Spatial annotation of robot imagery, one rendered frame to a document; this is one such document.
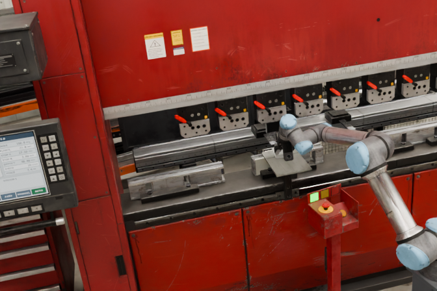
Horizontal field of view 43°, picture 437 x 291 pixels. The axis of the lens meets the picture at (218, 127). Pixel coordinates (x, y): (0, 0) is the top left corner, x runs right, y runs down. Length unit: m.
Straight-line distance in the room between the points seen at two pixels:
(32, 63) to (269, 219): 1.54
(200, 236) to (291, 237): 0.50
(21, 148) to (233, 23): 1.13
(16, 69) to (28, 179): 0.41
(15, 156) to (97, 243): 0.80
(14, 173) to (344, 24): 1.67
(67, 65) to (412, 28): 1.70
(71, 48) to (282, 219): 1.42
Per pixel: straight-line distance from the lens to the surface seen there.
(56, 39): 2.35
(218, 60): 2.65
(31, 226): 2.28
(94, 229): 2.70
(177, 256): 2.96
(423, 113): 3.56
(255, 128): 3.12
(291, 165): 2.76
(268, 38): 2.68
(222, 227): 2.91
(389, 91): 3.05
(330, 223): 2.79
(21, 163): 2.12
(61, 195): 2.17
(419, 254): 2.25
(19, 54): 2.00
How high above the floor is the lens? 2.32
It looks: 24 degrees down
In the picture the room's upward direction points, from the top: 6 degrees counter-clockwise
